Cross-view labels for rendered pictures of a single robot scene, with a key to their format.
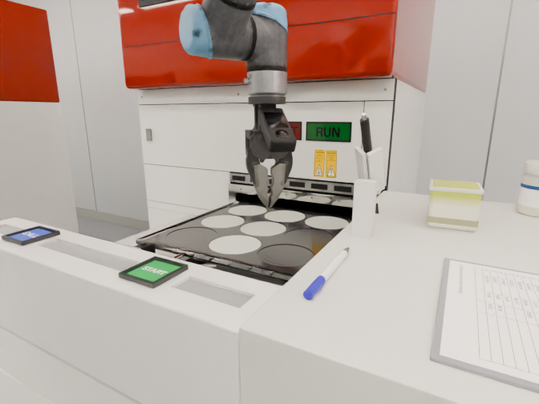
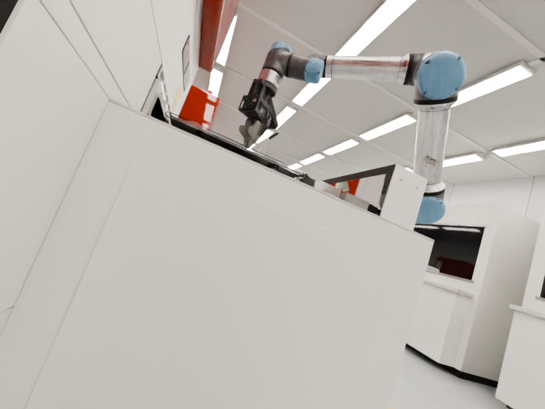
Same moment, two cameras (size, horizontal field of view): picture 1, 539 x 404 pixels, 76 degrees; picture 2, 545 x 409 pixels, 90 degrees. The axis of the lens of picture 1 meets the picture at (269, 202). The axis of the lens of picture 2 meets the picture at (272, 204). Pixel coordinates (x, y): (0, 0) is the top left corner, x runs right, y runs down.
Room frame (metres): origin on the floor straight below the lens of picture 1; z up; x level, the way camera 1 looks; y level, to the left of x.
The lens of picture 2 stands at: (1.17, 0.72, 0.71)
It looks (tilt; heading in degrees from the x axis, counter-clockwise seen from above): 7 degrees up; 226
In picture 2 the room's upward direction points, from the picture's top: 20 degrees clockwise
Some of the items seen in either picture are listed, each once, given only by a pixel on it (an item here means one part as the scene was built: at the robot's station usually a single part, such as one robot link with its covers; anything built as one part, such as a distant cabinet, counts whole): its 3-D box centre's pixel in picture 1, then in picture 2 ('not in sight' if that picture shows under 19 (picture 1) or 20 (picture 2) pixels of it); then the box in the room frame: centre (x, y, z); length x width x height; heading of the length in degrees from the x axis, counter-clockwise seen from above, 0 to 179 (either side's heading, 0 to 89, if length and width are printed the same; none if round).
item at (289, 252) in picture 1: (262, 229); (229, 159); (0.72, 0.01, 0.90); 0.34 x 0.34 x 0.01; 61
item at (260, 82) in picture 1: (265, 86); (269, 82); (0.68, 0.01, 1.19); 0.08 x 0.08 x 0.05
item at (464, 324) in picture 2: not in sight; (431, 276); (-3.40, -0.35, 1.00); 1.80 x 1.08 x 2.00; 61
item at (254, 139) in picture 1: (265, 129); (259, 102); (0.69, 0.01, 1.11); 0.09 x 0.08 x 0.12; 13
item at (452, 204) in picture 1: (452, 204); not in sight; (0.55, -0.30, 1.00); 0.07 x 0.07 x 0.07; 65
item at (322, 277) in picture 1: (330, 268); not in sight; (0.37, -0.07, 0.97); 0.14 x 0.01 x 0.01; 151
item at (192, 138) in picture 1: (243, 157); (167, 53); (1.01, 0.08, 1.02); 0.81 x 0.03 x 0.40; 61
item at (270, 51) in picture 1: (265, 40); (277, 62); (0.68, 0.01, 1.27); 0.09 x 0.08 x 0.11; 125
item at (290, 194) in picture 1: (296, 207); (160, 129); (0.91, -0.07, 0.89); 0.44 x 0.02 x 0.10; 61
